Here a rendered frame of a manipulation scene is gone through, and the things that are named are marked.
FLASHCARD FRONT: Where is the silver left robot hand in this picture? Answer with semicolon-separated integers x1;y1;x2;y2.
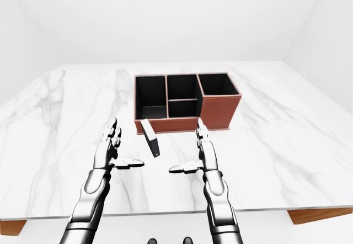
93;117;145;171

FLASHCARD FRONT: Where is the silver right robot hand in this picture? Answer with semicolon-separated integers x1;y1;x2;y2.
168;118;220;174

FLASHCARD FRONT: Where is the white book with dark spine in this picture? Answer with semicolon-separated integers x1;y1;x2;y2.
141;118;161;158

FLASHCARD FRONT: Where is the red-brown desk caddy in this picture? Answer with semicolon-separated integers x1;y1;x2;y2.
133;72;243;136

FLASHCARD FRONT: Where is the brown wooden table leg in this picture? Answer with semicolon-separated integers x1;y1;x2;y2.
0;219;28;237
287;208;353;225

